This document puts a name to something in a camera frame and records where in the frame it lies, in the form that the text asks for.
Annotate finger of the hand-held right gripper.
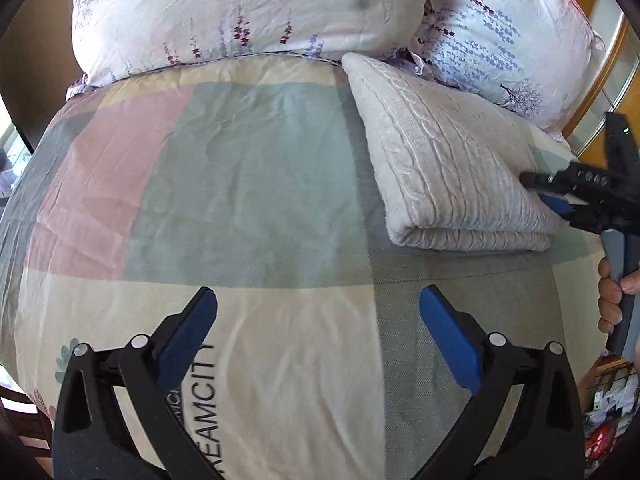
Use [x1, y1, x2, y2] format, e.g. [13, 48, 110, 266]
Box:
[537, 191, 583, 220]
[520, 168, 608, 192]

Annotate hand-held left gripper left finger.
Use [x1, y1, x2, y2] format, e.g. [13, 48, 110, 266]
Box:
[52, 286, 223, 480]

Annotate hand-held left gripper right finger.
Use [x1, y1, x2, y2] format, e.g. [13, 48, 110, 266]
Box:
[410, 284, 586, 480]

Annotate beige knit sweater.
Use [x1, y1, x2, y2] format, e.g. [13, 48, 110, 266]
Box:
[341, 52, 576, 253]

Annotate person's right hand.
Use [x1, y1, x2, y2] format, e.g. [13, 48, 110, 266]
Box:
[597, 256, 640, 333]

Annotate pastel checked bed sheet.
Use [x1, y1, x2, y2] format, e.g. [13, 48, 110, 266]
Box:
[0, 54, 606, 480]

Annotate wooden cabinet with glass doors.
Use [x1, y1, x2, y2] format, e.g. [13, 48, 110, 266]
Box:
[555, 0, 640, 157]

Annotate white pillow with purple flowers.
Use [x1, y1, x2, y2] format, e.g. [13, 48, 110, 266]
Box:
[411, 0, 607, 142]

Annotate white floral pillow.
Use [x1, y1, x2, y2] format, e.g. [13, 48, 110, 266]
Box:
[71, 0, 435, 87]

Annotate wire rack with packets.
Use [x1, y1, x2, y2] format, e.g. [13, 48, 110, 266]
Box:
[575, 355, 640, 466]

